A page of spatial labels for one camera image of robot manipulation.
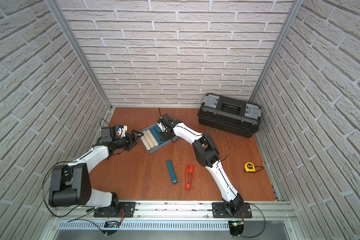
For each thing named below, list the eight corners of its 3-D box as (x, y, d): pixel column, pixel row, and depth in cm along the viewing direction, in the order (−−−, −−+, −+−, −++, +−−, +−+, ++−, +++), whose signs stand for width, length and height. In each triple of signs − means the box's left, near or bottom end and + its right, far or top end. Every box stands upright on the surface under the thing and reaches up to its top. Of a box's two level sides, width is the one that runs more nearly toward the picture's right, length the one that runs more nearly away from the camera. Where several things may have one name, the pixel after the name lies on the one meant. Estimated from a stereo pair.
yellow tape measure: (245, 171, 89) (246, 170, 87) (243, 164, 92) (244, 162, 90) (253, 171, 89) (255, 170, 87) (251, 164, 92) (253, 162, 90)
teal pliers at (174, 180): (173, 185, 84) (172, 183, 82) (166, 163, 92) (165, 161, 90) (177, 183, 84) (177, 181, 82) (170, 161, 93) (170, 159, 90)
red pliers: (185, 189, 82) (185, 188, 80) (186, 165, 91) (186, 164, 89) (193, 190, 82) (193, 189, 80) (194, 166, 91) (194, 164, 89)
